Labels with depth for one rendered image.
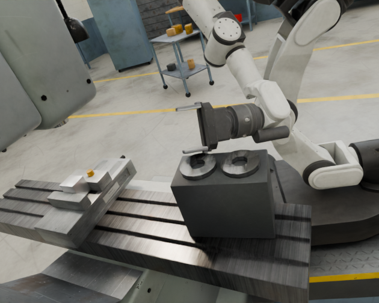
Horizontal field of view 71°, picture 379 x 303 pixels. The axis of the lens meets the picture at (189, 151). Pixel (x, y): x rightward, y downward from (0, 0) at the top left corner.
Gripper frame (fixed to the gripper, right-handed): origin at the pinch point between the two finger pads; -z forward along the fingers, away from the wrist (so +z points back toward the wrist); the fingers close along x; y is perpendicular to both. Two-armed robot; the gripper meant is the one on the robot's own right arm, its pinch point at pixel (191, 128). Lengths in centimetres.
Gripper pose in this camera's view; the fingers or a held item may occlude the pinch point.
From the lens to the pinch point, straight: 66.7
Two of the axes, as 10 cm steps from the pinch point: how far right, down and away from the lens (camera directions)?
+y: 3.1, 0.3, -9.5
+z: 9.4, -1.8, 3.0
